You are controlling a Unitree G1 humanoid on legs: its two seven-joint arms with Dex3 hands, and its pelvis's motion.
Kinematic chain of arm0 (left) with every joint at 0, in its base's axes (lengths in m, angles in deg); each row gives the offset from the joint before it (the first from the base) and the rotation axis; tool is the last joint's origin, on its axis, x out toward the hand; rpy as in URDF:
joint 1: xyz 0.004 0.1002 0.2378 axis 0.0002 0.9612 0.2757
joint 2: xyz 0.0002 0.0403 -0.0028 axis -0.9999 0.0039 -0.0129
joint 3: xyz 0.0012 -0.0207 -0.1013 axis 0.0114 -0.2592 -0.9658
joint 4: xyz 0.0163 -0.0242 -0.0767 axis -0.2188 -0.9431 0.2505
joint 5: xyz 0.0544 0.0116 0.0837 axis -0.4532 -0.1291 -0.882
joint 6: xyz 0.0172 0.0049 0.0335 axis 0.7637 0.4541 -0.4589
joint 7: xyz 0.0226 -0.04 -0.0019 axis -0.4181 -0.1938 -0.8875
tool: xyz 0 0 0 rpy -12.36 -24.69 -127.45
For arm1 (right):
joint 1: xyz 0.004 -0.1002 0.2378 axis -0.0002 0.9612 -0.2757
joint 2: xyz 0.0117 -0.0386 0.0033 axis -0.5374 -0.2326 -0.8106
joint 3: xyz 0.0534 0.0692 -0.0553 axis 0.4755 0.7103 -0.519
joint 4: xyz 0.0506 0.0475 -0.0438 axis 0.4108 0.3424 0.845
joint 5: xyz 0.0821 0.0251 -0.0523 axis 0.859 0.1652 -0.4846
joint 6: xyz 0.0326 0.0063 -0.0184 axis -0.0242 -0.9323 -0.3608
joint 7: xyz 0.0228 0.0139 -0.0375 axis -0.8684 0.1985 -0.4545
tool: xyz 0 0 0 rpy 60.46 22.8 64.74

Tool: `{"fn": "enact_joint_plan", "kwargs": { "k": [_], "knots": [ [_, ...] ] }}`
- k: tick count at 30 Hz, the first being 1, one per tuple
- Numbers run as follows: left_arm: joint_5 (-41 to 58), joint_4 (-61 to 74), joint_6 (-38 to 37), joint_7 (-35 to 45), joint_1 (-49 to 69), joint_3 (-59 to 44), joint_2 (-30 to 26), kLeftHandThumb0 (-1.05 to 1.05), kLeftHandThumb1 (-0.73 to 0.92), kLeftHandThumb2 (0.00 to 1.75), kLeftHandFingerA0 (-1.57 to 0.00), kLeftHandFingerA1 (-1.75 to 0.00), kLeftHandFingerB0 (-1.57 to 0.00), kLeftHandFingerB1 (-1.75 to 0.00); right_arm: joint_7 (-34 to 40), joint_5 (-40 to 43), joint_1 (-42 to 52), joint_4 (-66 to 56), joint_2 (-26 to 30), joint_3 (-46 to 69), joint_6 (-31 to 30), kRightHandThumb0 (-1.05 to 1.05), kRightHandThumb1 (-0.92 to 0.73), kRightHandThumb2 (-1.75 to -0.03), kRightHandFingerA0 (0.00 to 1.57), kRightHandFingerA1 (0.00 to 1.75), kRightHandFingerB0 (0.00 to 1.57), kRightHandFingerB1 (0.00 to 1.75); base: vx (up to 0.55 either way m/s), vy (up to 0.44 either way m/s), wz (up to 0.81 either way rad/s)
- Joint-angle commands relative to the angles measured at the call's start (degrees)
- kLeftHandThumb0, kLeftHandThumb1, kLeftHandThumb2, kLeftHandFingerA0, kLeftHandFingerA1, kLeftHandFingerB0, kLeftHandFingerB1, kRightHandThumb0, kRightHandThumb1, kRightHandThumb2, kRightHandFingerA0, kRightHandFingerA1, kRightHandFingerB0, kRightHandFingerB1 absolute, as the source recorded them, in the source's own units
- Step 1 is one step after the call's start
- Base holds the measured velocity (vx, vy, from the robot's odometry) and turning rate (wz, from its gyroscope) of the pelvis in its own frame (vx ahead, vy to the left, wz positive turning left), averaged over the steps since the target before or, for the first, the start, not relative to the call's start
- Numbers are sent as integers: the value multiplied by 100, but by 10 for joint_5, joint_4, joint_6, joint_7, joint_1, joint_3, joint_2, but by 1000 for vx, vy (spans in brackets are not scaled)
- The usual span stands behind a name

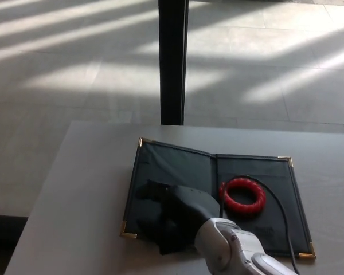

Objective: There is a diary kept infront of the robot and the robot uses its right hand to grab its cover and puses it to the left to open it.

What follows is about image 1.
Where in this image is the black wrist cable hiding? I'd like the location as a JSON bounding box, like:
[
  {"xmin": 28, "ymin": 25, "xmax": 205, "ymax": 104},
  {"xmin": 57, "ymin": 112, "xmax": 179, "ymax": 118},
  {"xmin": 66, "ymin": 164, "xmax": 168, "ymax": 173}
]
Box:
[{"xmin": 219, "ymin": 175, "xmax": 300, "ymax": 275}]

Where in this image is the red coiled bracelet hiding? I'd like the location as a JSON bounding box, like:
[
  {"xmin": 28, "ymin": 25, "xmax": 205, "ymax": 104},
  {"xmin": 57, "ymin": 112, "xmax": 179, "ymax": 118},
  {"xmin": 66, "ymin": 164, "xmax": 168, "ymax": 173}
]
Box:
[{"xmin": 218, "ymin": 177, "xmax": 267, "ymax": 215}]

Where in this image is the black vertical post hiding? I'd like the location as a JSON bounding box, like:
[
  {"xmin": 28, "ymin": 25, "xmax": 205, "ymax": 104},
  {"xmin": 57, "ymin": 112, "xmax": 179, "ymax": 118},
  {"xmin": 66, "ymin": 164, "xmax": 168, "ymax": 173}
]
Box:
[{"xmin": 158, "ymin": 0, "xmax": 189, "ymax": 126}]

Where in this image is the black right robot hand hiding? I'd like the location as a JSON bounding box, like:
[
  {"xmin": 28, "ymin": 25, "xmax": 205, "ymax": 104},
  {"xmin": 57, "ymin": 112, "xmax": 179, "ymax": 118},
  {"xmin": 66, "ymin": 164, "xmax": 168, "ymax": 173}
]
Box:
[{"xmin": 136, "ymin": 179, "xmax": 220, "ymax": 255}]

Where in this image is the black USC diary folder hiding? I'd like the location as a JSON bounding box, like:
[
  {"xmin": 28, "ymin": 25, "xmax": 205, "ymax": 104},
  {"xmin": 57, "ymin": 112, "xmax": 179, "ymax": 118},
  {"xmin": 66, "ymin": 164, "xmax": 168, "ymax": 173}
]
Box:
[{"xmin": 119, "ymin": 136, "xmax": 318, "ymax": 260}]

